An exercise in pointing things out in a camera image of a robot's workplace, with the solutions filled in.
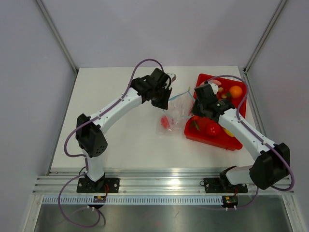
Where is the wrinkled red apple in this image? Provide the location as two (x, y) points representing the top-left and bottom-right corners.
(160, 116), (170, 129)

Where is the clear zip top bag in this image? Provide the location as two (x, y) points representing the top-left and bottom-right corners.
(156, 87), (195, 136)

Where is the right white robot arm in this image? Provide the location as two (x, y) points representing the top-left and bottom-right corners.
(191, 83), (291, 191)

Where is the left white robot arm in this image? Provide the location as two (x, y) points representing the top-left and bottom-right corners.
(75, 68), (176, 193)

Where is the red plastic bin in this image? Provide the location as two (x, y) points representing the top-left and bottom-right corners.
(184, 78), (246, 151)

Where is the orange fruit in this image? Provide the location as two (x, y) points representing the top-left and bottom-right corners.
(229, 86), (243, 99)

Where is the yellow banana bunch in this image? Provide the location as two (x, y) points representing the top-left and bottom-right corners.
(222, 128), (234, 137)

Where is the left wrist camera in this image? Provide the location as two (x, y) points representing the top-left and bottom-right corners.
(167, 73), (176, 82)

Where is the right black mount plate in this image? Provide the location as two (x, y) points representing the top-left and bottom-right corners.
(199, 177), (248, 194)

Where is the black mount plate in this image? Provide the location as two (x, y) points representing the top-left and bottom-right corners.
(76, 176), (120, 193)
(199, 177), (248, 194)

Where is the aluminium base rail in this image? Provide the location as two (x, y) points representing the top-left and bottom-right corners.
(32, 168), (295, 195)

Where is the white slotted cable duct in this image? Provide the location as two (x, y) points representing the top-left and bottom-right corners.
(42, 195), (223, 205)

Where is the left black mount plate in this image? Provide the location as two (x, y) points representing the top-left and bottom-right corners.
(76, 176), (120, 193)

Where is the right aluminium frame post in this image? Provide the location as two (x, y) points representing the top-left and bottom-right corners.
(243, 0), (289, 74)

